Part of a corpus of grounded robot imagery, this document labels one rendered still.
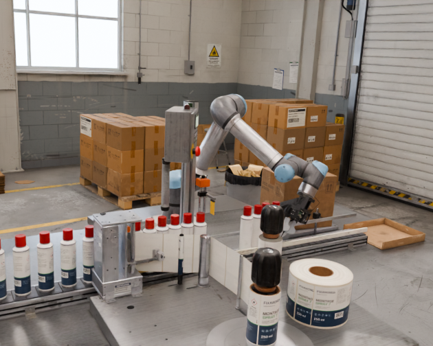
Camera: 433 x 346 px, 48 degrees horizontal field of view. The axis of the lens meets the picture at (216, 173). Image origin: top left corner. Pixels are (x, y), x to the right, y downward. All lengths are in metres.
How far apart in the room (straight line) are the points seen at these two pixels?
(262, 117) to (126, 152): 1.66
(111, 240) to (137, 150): 3.73
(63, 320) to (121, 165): 3.66
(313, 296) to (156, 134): 4.04
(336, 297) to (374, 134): 5.19
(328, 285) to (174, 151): 0.73
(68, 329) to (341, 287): 0.85
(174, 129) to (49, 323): 0.78
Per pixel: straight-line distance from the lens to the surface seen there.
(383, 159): 6.58
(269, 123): 5.72
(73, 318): 1.71
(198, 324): 1.56
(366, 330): 1.65
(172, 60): 8.02
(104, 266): 1.65
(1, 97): 7.03
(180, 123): 1.79
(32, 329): 1.69
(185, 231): 1.88
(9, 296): 1.78
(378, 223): 2.78
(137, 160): 5.32
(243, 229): 2.01
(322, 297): 1.56
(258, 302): 1.36
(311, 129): 5.91
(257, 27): 8.47
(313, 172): 2.14
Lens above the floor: 1.68
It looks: 14 degrees down
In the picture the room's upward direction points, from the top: 3 degrees clockwise
